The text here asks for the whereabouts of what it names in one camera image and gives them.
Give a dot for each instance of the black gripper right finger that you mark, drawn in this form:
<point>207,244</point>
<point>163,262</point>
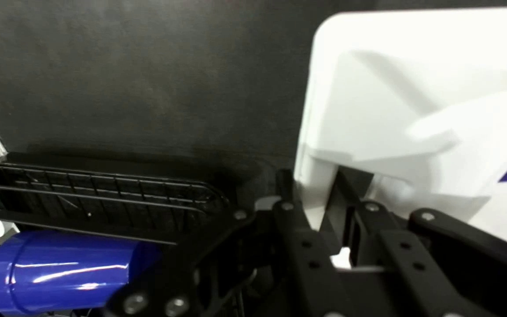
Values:
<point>395,265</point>

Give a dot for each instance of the white plastic box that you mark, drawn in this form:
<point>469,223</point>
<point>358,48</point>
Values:
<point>430,89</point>

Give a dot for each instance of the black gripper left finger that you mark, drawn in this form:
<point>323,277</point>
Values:
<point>300,258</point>

